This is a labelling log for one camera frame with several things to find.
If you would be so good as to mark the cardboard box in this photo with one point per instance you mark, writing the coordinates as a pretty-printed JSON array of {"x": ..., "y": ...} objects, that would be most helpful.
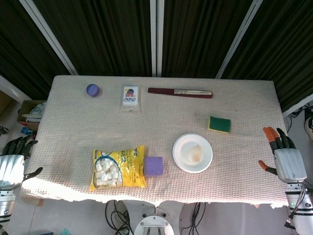
[{"x": 27, "y": 107}]

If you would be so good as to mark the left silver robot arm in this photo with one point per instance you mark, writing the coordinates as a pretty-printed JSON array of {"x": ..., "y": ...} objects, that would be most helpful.
[{"x": 6, "y": 205}]

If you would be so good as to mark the white card box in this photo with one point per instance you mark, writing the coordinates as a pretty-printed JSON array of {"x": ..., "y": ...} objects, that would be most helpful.
[{"x": 130, "y": 96}]

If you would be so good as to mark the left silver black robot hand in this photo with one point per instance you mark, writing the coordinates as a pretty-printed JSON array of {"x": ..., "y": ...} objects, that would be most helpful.
[{"x": 11, "y": 169}]

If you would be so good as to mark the cream waffle tablecloth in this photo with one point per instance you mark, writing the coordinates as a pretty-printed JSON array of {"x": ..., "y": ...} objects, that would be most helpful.
[{"x": 171, "y": 117}]

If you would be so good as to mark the purple ball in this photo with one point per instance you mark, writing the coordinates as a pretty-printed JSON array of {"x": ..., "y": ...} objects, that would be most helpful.
[{"x": 93, "y": 90}]

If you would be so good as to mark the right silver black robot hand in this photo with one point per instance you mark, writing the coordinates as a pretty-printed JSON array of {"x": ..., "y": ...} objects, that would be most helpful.
[{"x": 289, "y": 164}]

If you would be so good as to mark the dark red folded fan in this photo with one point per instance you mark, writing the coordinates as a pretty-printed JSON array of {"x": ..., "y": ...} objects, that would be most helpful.
[{"x": 161, "y": 91}]

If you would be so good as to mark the blue floor item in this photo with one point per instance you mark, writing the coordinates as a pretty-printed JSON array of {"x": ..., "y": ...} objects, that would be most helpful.
[{"x": 25, "y": 131}]

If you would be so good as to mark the teal floor item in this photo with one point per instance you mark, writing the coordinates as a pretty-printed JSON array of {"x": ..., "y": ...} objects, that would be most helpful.
[{"x": 65, "y": 231}]

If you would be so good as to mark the purple sponge block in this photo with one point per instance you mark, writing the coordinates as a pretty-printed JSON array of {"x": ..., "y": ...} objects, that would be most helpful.
[{"x": 154, "y": 166}]

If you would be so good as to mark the white black shoe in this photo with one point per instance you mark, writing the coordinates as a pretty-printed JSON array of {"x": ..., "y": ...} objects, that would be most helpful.
[{"x": 310, "y": 124}]

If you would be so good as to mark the yellow snack bag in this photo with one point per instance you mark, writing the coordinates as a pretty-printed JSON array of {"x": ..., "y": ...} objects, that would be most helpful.
[{"x": 129, "y": 169}]

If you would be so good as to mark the white frame post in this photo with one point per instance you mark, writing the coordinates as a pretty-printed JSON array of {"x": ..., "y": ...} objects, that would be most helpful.
[
  {"x": 238, "y": 39},
  {"x": 49, "y": 36},
  {"x": 156, "y": 36}
]

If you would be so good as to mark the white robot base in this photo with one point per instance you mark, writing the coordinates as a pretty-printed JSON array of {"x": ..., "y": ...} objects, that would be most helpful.
[{"x": 152, "y": 222}]

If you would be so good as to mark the white round plate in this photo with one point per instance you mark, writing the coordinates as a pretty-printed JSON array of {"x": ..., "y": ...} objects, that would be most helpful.
[{"x": 185, "y": 154}]

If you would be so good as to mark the black curtain panel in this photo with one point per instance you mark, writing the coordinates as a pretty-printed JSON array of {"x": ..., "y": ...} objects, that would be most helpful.
[
  {"x": 200, "y": 34},
  {"x": 102, "y": 34},
  {"x": 283, "y": 44},
  {"x": 19, "y": 49}
]

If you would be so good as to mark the green yellow sponge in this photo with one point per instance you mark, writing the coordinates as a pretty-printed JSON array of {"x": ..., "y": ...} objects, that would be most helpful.
[{"x": 219, "y": 124}]

